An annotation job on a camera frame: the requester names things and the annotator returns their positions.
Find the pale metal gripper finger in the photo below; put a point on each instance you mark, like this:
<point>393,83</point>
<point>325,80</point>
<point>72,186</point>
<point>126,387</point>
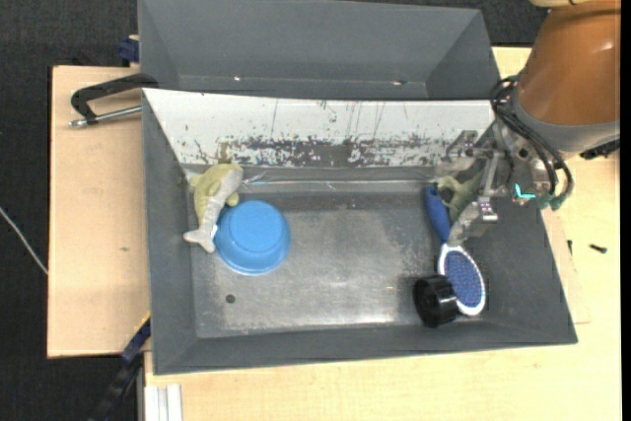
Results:
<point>468,222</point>
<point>461,150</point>

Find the small black screw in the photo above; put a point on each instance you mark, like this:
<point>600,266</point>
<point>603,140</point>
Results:
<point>598,249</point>

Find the green toy dinosaur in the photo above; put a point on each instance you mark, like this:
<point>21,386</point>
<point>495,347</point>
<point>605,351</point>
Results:
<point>461,194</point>

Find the blue and white hairbrush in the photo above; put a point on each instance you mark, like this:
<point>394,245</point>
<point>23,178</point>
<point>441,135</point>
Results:
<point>462,281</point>

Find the black round cap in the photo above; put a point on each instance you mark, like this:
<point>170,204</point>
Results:
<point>436,301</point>

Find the green and grey toy shark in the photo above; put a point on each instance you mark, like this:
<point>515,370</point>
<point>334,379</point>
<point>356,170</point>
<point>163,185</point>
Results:
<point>214,197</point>

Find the grey metal bin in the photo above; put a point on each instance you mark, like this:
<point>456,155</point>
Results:
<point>335,251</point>

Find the blue plastic bowl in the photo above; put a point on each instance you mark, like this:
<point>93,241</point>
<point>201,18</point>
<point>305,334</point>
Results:
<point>254,236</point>

